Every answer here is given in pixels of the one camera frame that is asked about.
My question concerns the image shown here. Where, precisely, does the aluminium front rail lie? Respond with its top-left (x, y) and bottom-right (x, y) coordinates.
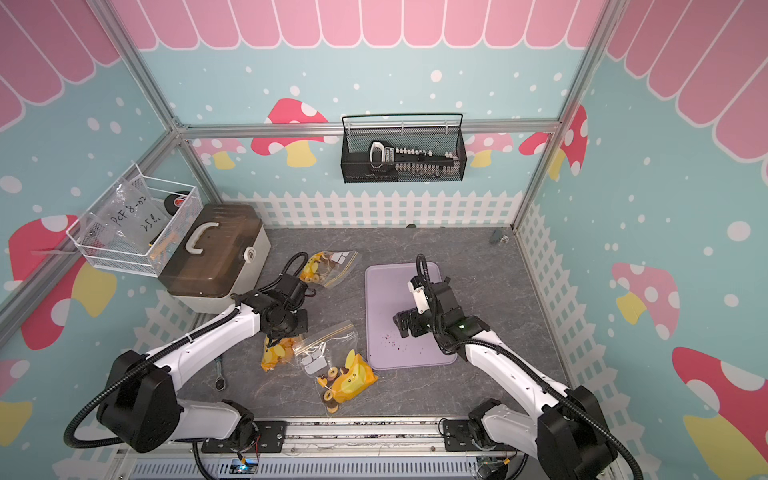
top-left (106, 416), bottom-right (546, 479)

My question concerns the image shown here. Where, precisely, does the lilac plastic tray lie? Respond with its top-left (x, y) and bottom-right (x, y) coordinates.
top-left (364, 261), bottom-right (459, 371)

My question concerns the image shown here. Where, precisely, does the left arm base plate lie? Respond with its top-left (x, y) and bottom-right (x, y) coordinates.
top-left (200, 420), bottom-right (288, 455)

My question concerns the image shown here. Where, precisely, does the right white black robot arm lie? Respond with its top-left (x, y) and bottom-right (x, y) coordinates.
top-left (393, 254), bottom-right (643, 479)

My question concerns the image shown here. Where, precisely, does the socket wrench set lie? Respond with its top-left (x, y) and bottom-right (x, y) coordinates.
top-left (368, 141), bottom-right (462, 178)

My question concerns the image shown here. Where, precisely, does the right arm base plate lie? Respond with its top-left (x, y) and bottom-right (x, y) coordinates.
top-left (437, 418), bottom-right (518, 452)

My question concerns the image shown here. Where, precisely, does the small clear object in corner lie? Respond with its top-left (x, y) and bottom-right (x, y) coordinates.
top-left (489, 229), bottom-right (509, 245)

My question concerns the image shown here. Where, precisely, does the black mesh wall basket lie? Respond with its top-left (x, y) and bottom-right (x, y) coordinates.
top-left (340, 113), bottom-right (467, 183)

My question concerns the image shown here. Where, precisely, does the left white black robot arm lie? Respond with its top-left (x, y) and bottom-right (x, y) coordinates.
top-left (63, 252), bottom-right (309, 453)

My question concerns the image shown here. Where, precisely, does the brown lidded storage box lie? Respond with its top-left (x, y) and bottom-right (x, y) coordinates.
top-left (159, 204), bottom-right (271, 314)

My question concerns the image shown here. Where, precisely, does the white wire wall basket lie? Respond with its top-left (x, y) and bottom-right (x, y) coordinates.
top-left (66, 164), bottom-right (203, 278)

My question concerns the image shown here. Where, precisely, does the black tape roll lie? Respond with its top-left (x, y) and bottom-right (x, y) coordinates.
top-left (163, 191), bottom-right (190, 216)

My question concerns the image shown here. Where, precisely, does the clear labelled plastic bag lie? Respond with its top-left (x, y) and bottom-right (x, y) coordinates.
top-left (96, 175), bottom-right (170, 255)

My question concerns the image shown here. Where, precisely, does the ziploc bag with cookies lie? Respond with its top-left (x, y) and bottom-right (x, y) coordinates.
top-left (299, 250), bottom-right (359, 289)
top-left (260, 334), bottom-right (314, 372)
top-left (293, 321), bottom-right (378, 415)

